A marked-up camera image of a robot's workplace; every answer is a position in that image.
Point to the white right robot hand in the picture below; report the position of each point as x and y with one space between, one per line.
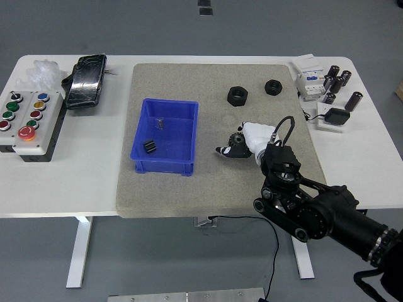
258 135

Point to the large black bevel gear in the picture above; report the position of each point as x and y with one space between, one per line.
235 139

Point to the small black gear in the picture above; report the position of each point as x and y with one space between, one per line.
149 147

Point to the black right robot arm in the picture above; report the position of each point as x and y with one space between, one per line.
318 214

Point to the large black hex nut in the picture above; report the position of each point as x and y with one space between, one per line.
237 96

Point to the small black hex nut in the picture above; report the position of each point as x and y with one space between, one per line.
273 87

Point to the blue plastic box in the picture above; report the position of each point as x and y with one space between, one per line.
173 138

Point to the white emergency-stop button box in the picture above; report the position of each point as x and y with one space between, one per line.
47 126

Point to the white four-button control box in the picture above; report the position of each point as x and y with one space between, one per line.
7 135

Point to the white square plate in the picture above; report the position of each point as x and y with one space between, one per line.
321 124

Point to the white circuit breaker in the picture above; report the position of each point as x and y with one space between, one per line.
310 78

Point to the black cylindrical capacitor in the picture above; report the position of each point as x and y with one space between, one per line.
338 85
333 71
327 82
328 98
345 78
353 101

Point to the black square puck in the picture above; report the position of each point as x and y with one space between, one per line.
337 116

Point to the grey-brown mat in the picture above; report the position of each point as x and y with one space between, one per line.
189 195

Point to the small metal screw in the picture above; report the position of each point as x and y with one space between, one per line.
160 123

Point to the white table leg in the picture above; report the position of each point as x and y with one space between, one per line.
78 251
305 261

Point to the brown cardboard piece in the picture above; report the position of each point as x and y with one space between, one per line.
400 89

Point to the silver metal plate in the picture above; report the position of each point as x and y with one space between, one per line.
189 297

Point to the black wrapped pack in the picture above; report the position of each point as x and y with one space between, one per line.
85 83

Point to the crumpled clear plastic bag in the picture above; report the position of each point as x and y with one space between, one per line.
42 75

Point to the silver under-table bracket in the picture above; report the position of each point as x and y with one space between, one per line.
205 221

